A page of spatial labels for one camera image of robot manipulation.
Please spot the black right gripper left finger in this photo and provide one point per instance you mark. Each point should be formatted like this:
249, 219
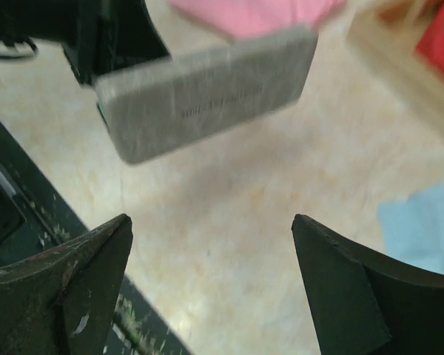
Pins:
62, 300

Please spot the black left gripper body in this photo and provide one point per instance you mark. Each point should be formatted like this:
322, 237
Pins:
110, 36

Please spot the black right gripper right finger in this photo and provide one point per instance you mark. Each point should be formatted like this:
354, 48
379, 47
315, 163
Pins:
364, 302

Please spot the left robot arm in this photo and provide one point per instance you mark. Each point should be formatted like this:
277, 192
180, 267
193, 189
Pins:
23, 22

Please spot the light blue cleaning cloth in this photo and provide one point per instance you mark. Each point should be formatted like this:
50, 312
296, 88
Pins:
413, 229

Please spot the pink folded t-shirt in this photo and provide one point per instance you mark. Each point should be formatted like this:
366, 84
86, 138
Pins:
240, 19

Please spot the wooden clothes rack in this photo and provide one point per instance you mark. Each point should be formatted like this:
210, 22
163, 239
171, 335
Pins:
386, 34

